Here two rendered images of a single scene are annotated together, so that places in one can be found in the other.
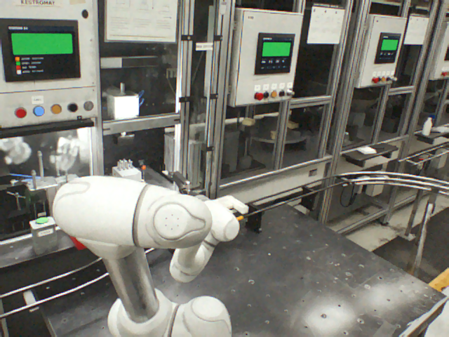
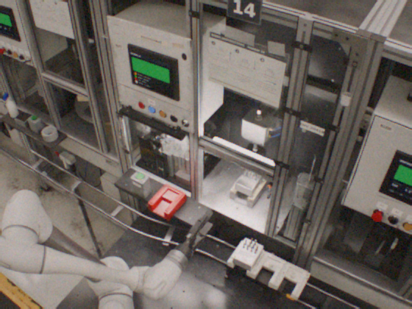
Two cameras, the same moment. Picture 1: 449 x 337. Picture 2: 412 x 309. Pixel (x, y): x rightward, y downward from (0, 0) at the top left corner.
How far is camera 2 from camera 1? 1.53 m
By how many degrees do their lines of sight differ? 61
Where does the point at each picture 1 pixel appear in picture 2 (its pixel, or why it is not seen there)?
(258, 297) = not seen: outside the picture
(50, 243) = (140, 192)
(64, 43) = (164, 74)
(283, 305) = not seen: outside the picture
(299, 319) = not seen: outside the picture
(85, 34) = (184, 72)
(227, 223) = (146, 288)
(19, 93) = (140, 93)
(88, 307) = (146, 243)
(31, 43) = (143, 67)
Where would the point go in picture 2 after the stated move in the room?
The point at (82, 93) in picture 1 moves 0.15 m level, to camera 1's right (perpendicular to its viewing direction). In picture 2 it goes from (181, 112) to (191, 135)
